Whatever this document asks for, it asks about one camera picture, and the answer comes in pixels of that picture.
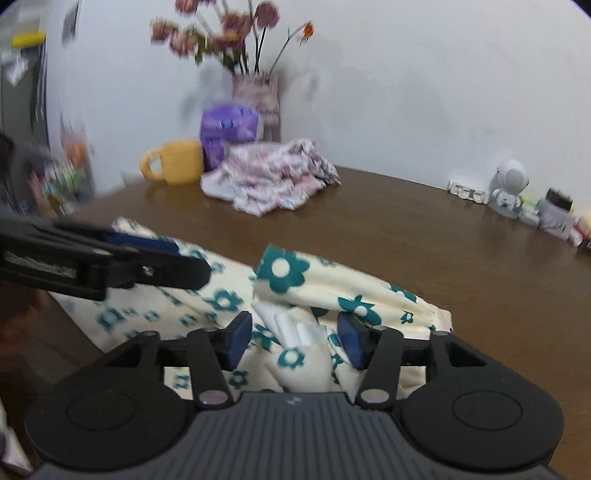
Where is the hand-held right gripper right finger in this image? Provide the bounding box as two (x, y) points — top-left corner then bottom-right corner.
(337, 313), (488, 411)

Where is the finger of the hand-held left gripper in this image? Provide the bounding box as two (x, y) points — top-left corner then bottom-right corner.
(107, 251), (212, 291)
(52, 222), (183, 254)

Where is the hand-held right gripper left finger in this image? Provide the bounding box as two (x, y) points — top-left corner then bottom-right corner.
(104, 311), (254, 410)

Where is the cream dress with teal flowers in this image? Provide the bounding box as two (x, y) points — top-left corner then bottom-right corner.
(51, 217), (453, 402)

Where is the colourful packet rack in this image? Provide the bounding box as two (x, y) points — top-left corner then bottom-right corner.
(28, 115), (95, 217)

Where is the yellow mug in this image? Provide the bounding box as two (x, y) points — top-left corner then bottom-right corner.
(140, 141), (205, 186)

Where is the purple tissue pack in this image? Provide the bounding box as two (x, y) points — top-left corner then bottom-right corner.
(203, 138), (227, 171)
(199, 104), (259, 144)

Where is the pink floral garment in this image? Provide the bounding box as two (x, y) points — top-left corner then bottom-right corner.
(201, 137), (342, 217)

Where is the grey cabinet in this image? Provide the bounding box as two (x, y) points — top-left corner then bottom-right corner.
(0, 28), (49, 153)

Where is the purple mottled vase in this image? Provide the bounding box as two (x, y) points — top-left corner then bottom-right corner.
(232, 73), (281, 125)

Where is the white block row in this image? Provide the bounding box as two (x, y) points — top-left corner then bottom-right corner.
(447, 181), (490, 205)

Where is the green white packet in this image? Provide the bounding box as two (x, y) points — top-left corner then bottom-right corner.
(517, 194), (541, 227)

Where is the white astronaut figurine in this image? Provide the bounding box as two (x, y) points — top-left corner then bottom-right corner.
(488, 159), (529, 217)

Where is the dried rose bouquet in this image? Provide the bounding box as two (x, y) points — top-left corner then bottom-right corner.
(150, 0), (317, 77)

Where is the grey tin box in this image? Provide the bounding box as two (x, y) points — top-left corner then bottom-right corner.
(538, 203), (575, 241)

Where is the black charger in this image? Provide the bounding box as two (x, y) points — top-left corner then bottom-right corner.
(545, 187), (573, 213)

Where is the wall notice paper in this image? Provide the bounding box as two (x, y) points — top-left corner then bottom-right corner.
(62, 0), (81, 44)

